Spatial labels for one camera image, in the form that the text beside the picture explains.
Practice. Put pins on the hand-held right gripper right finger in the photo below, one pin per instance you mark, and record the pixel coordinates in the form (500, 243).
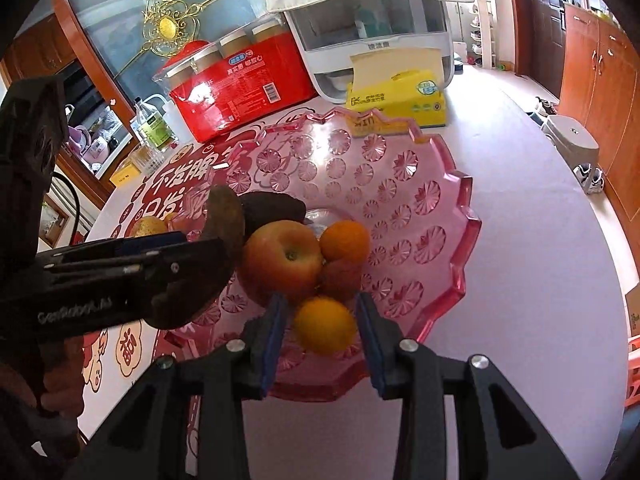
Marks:
(372, 345)

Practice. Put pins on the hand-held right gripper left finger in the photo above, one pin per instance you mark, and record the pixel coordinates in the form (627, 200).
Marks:
(272, 345)

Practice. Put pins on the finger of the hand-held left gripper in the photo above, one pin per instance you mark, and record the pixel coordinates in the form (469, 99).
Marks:
(190, 265)
(135, 242)

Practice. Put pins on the yellow brown pear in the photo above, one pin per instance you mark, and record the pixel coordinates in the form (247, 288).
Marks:
(147, 226)

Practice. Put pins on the small yellow mandarin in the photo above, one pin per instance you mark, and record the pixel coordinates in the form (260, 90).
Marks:
(322, 325)

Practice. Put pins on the overripe brown banana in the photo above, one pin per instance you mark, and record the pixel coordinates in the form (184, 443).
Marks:
(225, 220)

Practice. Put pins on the red lychee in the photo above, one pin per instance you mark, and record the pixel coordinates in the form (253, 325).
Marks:
(340, 280)

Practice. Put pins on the red apple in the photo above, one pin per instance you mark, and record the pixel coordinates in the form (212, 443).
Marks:
(280, 260)

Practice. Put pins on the dark avocado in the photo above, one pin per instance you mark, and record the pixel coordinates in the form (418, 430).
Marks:
(272, 210)

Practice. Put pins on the pink glass bowl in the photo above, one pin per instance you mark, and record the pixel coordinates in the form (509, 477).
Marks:
(400, 195)

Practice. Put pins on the person's left hand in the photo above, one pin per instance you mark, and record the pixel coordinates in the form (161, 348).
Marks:
(62, 375)

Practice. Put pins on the small yellow box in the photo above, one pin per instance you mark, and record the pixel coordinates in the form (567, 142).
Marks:
(125, 172)

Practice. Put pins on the clear glass tumbler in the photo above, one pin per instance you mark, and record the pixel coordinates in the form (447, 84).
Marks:
(147, 157)

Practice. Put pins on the clear bottle green label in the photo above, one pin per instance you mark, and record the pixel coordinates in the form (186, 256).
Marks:
(155, 130)

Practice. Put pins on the white squeeze bottle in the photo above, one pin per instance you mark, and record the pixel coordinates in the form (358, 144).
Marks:
(176, 122)

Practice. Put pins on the brown paper cup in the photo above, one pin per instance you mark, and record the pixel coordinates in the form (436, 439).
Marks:
(267, 30)
(235, 42)
(206, 60)
(180, 77)

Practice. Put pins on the red plastic cup pack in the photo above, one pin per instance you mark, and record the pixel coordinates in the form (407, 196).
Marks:
(240, 95)

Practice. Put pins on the frosted glass door gold ornament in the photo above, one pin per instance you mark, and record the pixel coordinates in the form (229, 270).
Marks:
(125, 35)

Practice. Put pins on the yellow tissue box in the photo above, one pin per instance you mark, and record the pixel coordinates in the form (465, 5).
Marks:
(400, 105)

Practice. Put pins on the white countertop appliance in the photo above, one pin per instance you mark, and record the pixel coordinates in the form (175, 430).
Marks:
(325, 60)

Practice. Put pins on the pink plastic stool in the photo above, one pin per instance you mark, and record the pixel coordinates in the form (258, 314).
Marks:
(633, 360)

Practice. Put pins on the cardboard box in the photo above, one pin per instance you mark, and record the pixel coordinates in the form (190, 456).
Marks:
(633, 310)

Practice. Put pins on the pair of white sneakers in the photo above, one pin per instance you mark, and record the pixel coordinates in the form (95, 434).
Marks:
(590, 177)

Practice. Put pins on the white plastic stool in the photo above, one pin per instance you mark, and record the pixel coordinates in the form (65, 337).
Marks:
(570, 137)

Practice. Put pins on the wooden wardrobe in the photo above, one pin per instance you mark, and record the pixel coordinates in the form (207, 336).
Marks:
(600, 85)

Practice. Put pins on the dark wooden door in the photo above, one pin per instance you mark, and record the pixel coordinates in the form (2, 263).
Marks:
(540, 10)

